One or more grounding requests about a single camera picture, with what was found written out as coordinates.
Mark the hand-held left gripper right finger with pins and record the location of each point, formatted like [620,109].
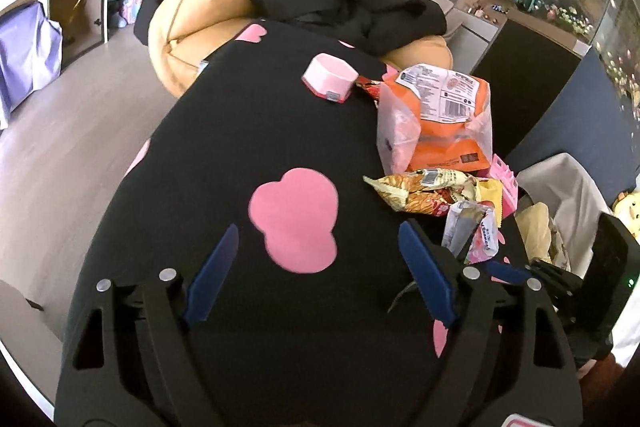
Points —
[430,272]

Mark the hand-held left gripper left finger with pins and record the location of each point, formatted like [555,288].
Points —
[212,274]

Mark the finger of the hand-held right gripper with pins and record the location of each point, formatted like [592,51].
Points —
[507,271]

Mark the white silver wrapper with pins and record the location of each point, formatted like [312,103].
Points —
[462,227]

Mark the small yellow wrapper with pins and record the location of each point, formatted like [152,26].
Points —
[490,197]

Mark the yellow snack packet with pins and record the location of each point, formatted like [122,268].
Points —
[405,192]

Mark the bin with white bag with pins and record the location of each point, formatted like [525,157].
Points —
[565,187]

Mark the orange snack bag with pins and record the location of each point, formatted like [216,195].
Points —
[440,137]

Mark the red foil wrapper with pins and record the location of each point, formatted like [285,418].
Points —
[369,88]

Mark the person's right forearm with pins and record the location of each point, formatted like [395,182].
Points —
[597,364]

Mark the pale yellow paper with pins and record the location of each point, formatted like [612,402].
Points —
[537,227]

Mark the yellow plush toy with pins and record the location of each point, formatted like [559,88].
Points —
[629,212]

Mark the dark blue panel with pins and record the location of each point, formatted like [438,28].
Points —
[565,117]

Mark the black blanket with pink print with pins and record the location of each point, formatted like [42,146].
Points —
[250,107]

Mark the black cabinet panel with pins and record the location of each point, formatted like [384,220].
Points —
[520,77]

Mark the small pink box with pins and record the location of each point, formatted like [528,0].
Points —
[327,74]

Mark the white low cabinet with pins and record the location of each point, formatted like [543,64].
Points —
[480,32]

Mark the tan beanbag sofa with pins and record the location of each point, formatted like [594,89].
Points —
[200,7]

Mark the purple bag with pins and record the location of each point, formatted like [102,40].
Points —
[27,52]

